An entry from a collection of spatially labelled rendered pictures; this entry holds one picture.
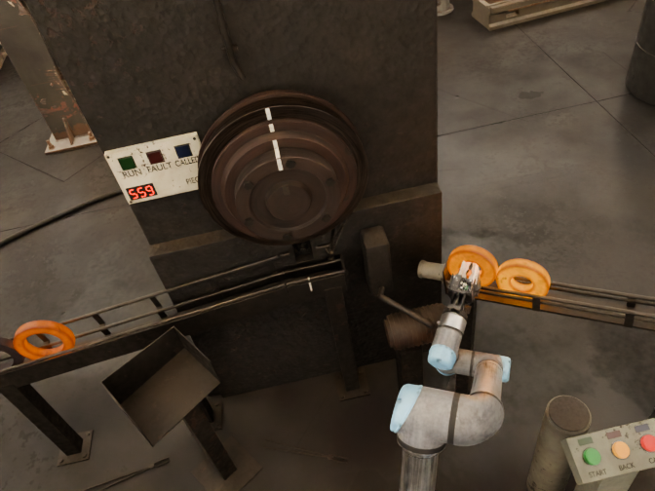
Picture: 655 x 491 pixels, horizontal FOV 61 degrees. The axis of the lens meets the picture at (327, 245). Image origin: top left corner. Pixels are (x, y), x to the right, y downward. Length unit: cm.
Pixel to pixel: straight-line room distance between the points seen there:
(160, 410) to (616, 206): 241
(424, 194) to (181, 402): 99
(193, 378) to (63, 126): 299
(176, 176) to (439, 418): 98
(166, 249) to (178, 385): 43
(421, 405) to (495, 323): 129
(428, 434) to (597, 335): 141
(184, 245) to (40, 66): 268
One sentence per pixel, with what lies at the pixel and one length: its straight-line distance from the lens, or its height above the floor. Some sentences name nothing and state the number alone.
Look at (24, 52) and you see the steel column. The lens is 430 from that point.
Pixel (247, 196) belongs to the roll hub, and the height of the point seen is 116.
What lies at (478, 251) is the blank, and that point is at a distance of 174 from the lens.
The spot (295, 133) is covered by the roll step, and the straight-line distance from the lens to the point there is 143.
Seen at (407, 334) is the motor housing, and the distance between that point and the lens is 189.
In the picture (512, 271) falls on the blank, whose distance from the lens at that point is 173.
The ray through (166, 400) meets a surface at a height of 60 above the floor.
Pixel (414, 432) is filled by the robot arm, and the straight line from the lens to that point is 134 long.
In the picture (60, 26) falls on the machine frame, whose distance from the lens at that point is 153.
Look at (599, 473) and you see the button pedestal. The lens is 164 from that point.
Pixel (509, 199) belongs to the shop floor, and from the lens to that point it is 316.
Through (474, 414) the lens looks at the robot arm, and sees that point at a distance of 132.
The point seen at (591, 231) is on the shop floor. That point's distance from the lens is 304.
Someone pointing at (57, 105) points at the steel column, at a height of 29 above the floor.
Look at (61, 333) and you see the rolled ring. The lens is 203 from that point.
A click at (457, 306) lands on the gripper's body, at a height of 76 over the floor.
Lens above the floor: 204
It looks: 44 degrees down
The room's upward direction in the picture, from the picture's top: 11 degrees counter-clockwise
